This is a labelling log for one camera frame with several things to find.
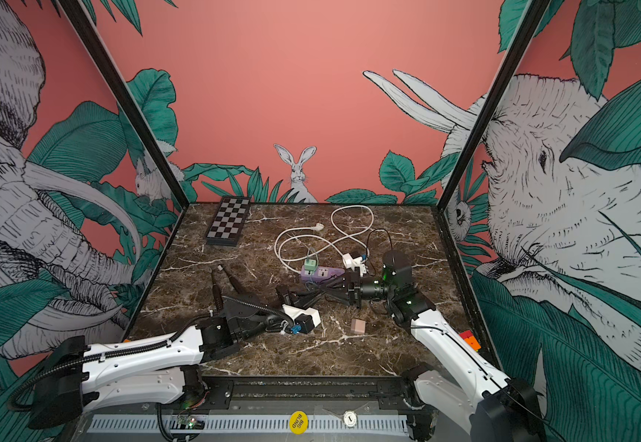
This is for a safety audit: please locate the green charger plug adapter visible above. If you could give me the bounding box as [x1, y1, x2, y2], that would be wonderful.
[304, 258, 318, 274]

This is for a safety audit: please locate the pink cube block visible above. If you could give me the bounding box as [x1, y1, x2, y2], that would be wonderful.
[351, 318, 366, 334]

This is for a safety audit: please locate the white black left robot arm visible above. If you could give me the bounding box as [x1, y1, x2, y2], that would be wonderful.
[7, 296, 320, 429]

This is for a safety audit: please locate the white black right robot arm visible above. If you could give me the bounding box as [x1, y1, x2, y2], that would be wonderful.
[276, 250, 547, 441]

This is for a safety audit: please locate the purple power strip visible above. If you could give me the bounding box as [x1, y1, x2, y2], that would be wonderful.
[300, 266, 345, 283]

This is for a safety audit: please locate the black white checkerboard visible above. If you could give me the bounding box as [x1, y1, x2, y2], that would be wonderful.
[205, 196, 251, 247]

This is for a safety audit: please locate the multicolour puzzle cube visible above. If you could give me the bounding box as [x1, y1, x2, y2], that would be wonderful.
[459, 331, 482, 352]

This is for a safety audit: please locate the yellow round sticker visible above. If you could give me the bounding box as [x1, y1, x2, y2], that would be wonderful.
[288, 411, 309, 435]

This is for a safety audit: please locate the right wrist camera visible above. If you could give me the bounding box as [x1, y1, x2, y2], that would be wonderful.
[342, 253, 367, 276]

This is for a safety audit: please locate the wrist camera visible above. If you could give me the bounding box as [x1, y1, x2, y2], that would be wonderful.
[283, 305, 321, 334]
[342, 253, 367, 276]

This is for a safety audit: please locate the thin black cable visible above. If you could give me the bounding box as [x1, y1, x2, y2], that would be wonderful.
[365, 227, 396, 258]

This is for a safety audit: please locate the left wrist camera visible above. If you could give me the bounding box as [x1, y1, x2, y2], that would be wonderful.
[283, 305, 321, 334]

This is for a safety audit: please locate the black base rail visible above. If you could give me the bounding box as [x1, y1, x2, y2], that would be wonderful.
[193, 376, 425, 411]

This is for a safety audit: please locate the white slotted rail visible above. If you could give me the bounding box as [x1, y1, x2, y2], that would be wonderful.
[87, 414, 410, 436]

